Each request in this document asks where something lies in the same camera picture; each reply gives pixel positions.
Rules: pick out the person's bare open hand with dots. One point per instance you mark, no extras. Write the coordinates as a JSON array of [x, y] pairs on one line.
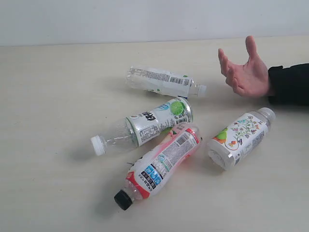
[[250, 79]]

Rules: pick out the white bottle floral label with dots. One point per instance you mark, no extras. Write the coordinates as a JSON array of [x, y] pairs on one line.
[[237, 140]]

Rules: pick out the clear bottle white label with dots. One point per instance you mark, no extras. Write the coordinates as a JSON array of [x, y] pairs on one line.
[[164, 83]]

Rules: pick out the clear bottle lime label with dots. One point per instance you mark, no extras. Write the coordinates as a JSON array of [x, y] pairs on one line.
[[133, 131]]

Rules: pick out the pink bottle black cap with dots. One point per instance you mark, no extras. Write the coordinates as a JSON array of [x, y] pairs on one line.
[[151, 172]]

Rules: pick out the black sleeved forearm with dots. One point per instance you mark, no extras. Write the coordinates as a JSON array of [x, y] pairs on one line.
[[290, 86]]

